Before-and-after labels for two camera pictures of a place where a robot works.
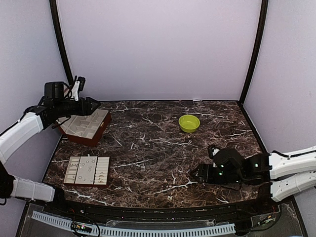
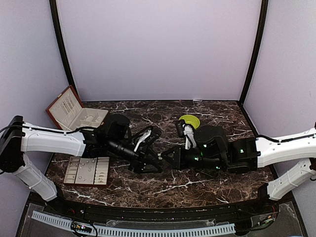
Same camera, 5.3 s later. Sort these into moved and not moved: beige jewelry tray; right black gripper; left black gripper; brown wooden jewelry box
Moved: left black gripper; right black gripper
Not moved: beige jewelry tray; brown wooden jewelry box
